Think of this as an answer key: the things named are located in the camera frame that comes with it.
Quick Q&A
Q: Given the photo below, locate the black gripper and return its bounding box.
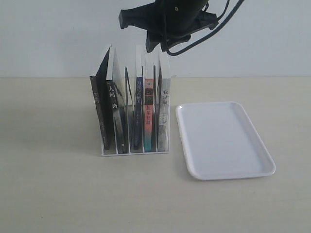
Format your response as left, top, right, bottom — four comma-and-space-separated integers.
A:
119, 0, 218, 52

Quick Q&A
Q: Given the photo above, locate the white grey rightmost book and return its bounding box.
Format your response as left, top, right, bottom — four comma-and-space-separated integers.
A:
157, 52, 171, 151

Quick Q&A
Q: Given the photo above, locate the red and teal book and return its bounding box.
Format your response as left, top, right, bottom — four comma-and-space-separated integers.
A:
143, 52, 156, 153

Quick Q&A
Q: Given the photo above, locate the white plastic tray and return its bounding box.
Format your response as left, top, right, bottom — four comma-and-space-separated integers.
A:
176, 101, 276, 181

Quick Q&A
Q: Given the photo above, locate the blue book with orange moon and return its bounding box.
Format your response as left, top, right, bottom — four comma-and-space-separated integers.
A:
132, 45, 146, 150

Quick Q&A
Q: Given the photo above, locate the dark brown leftmost book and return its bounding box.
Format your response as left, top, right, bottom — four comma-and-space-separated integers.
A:
89, 44, 113, 150

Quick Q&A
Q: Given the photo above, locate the black cable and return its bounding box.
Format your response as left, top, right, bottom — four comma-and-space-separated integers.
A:
160, 0, 245, 57

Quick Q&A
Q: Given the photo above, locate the white wire book rack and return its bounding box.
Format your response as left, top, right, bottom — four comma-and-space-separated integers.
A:
102, 59, 170, 156

